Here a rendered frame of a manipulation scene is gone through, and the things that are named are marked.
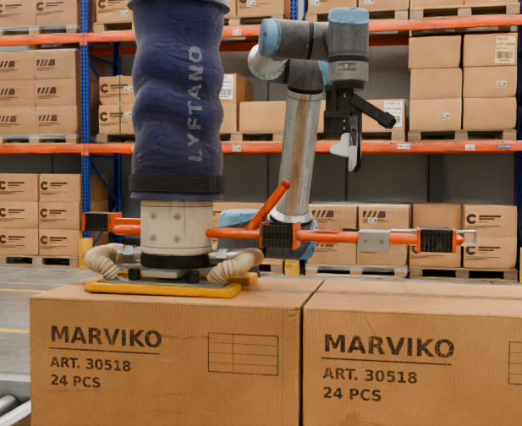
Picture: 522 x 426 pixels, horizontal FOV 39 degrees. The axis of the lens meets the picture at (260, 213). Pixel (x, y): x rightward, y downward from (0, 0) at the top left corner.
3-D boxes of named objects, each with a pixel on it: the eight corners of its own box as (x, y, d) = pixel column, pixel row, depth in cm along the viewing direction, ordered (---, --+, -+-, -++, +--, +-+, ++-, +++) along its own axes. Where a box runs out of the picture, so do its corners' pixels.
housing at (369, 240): (357, 251, 164) (358, 231, 164) (359, 248, 170) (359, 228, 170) (389, 252, 162) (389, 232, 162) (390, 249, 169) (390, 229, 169)
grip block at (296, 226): (258, 248, 167) (258, 222, 166) (266, 244, 176) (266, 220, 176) (294, 249, 165) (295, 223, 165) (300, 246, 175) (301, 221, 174)
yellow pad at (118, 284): (83, 292, 165) (84, 269, 165) (101, 285, 175) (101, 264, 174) (231, 298, 158) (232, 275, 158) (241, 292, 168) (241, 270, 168)
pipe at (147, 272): (87, 274, 167) (87, 249, 166) (128, 262, 191) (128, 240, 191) (233, 281, 160) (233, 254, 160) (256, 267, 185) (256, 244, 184)
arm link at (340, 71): (369, 66, 170) (366, 59, 160) (369, 87, 170) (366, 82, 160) (331, 67, 171) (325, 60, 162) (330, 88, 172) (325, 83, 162)
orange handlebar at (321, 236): (67, 236, 177) (67, 221, 177) (115, 227, 207) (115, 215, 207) (464, 249, 160) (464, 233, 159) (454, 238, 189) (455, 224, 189)
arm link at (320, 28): (308, 25, 183) (315, 14, 170) (354, 29, 183) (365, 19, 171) (306, 63, 183) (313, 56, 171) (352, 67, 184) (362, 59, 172)
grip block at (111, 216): (81, 231, 203) (81, 212, 203) (94, 228, 212) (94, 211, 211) (110, 232, 202) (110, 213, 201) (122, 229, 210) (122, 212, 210)
